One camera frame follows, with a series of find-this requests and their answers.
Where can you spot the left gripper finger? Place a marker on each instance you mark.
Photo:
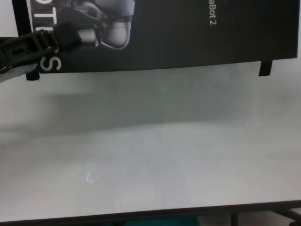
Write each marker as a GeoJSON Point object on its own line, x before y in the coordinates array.
{"type": "Point", "coordinates": [14, 74]}
{"type": "Point", "coordinates": [23, 51]}

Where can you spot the black robot print poster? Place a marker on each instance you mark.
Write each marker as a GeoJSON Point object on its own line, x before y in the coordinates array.
{"type": "Point", "coordinates": [176, 42]}

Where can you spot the black tape strip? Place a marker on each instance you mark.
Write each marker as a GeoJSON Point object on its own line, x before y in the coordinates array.
{"type": "Point", "coordinates": [265, 69]}
{"type": "Point", "coordinates": [21, 18]}

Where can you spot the black table leg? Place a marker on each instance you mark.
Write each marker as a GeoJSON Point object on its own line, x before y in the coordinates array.
{"type": "Point", "coordinates": [233, 220]}

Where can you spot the black table frame bar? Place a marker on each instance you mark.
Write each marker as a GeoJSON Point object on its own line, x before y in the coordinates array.
{"type": "Point", "coordinates": [288, 217]}

